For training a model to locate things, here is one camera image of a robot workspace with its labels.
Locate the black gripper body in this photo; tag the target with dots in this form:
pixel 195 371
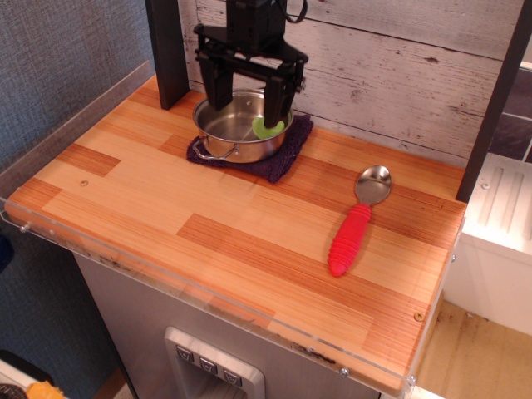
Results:
pixel 253 29

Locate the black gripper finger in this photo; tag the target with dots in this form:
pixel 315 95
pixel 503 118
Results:
pixel 281 86
pixel 217 79

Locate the green toy squash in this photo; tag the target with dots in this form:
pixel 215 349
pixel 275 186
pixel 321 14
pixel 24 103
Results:
pixel 262 132

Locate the stainless steel pot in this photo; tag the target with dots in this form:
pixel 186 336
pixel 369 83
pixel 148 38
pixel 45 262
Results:
pixel 227 134

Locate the purple knitted cloth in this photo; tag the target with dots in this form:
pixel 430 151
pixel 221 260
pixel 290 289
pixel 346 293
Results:
pixel 275 167

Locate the clear acrylic edge guard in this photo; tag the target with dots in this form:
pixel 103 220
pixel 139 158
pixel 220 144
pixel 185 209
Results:
pixel 265 269

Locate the grey toy fridge cabinet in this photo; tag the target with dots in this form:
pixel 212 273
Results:
pixel 137 313

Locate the white toy sink unit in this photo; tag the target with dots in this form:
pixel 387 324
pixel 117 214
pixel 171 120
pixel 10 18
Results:
pixel 490 274

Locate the silver dispenser panel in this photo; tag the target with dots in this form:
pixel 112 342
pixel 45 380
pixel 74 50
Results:
pixel 204 371

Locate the yellow object bottom left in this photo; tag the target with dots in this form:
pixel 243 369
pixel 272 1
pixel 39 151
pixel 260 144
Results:
pixel 36 390

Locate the red-handled metal spoon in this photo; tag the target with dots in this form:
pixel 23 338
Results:
pixel 372 187

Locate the dark right post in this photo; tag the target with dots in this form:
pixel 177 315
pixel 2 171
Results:
pixel 502 89

